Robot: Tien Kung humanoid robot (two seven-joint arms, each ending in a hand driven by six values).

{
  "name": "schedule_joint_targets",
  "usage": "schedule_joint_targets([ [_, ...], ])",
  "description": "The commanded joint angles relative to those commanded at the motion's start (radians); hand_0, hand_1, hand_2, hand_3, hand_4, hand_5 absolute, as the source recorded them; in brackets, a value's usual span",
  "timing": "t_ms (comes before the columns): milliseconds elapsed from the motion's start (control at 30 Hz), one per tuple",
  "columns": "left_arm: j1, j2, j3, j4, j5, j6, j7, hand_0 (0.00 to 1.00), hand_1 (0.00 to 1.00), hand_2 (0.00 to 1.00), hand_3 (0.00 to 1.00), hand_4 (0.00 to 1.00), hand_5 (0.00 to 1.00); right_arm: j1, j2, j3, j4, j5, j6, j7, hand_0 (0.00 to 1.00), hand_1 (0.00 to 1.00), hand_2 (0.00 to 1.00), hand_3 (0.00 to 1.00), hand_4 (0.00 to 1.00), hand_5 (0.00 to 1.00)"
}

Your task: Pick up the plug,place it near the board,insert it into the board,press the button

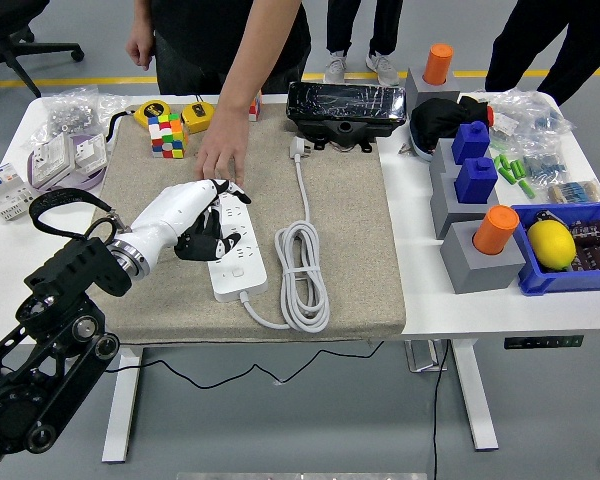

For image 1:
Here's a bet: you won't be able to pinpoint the person's left hand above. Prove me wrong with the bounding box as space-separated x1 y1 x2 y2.
194 107 251 187

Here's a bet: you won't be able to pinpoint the person's right hand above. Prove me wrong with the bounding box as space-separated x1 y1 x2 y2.
125 22 155 71

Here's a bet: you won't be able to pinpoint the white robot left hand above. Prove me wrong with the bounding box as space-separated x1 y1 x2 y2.
128 178 253 266

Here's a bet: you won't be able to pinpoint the black plug adapter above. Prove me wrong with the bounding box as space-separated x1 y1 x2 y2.
175 219 221 262

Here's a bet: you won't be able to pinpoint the white power strip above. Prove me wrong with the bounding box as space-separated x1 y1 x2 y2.
199 192 270 304

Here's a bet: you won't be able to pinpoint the black plug cord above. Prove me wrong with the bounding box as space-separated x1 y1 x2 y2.
103 341 387 390

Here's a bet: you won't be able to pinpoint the yellow tape measure black label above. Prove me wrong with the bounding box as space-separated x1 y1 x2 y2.
179 92 216 135

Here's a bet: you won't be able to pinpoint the puzzle cube with white face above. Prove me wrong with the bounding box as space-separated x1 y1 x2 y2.
147 112 189 160

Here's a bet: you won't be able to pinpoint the person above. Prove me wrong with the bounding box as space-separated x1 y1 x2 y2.
323 0 405 87
152 0 312 96
484 0 600 106

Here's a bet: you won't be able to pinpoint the round yellow tape measure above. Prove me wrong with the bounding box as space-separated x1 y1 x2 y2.
103 98 175 146

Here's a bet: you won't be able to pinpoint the black office chair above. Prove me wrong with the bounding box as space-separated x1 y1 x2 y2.
0 0 86 99

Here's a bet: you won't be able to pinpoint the purple band tray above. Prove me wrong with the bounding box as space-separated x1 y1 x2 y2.
27 133 109 197

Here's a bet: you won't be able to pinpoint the clear bag metal screws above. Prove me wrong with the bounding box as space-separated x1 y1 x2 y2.
27 84 131 151

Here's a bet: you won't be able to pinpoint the white socket panel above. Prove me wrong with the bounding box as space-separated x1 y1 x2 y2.
72 133 109 171
32 132 76 189

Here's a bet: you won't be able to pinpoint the black film-wrapped device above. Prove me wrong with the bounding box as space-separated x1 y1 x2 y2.
285 81 409 154

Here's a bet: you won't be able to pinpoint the grey-brown mat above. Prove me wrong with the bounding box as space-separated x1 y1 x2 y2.
63 102 407 346

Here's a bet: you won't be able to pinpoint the white circuit breaker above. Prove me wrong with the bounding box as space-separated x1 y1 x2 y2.
0 162 40 221

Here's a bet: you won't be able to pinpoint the grey square holder block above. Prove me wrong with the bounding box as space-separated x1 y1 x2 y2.
439 219 527 295
405 65 462 109
429 172 501 240
428 138 462 189

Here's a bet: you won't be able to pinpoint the black cloth cap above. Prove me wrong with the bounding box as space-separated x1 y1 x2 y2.
409 93 496 164

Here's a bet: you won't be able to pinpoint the orange cylinder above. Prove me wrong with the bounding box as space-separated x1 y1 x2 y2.
472 204 520 256
423 43 455 86

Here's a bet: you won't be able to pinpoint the blue block peg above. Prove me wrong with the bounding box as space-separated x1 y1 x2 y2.
451 120 491 165
453 156 499 204

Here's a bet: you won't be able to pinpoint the metal box under table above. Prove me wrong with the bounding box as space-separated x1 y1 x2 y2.
404 339 449 374

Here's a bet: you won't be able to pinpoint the clear bag blue components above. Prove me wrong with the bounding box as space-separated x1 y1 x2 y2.
509 137 569 182
485 88 577 147

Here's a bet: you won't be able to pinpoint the black clip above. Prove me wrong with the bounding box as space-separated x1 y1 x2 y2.
533 209 564 230

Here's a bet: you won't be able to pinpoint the yellow lemon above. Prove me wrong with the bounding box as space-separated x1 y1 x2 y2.
526 219 577 272

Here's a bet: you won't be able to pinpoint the clear bag beige resistors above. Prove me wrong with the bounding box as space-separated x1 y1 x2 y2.
547 178 600 204

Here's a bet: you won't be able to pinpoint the blue plastic bin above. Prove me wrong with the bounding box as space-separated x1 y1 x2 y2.
510 201 600 297

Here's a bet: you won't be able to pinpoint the black table control panel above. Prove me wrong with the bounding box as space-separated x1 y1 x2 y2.
503 334 585 350

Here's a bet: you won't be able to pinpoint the dark brown component packs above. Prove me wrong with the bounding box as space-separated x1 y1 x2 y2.
567 218 600 272

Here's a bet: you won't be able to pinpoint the white power strip cord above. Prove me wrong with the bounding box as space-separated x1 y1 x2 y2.
238 137 331 334

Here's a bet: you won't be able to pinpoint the black floor cable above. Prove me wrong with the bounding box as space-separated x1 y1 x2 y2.
431 339 451 480

